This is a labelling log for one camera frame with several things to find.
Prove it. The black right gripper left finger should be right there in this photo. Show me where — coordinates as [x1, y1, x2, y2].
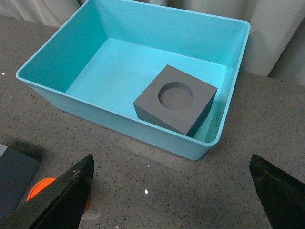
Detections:
[0, 154, 94, 229]

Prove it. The gray block with square hole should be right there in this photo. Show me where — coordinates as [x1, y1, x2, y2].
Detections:
[0, 145, 41, 218]

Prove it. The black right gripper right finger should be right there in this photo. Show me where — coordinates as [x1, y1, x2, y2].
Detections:
[249, 154, 305, 229]

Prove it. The gray block with round hole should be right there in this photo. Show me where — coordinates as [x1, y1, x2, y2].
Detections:
[133, 65, 217, 137]

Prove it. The light blue plastic box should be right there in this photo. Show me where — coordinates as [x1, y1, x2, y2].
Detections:
[16, 0, 251, 160]

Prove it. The orange cylinder part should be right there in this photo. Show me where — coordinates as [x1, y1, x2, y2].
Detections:
[27, 177, 91, 213]

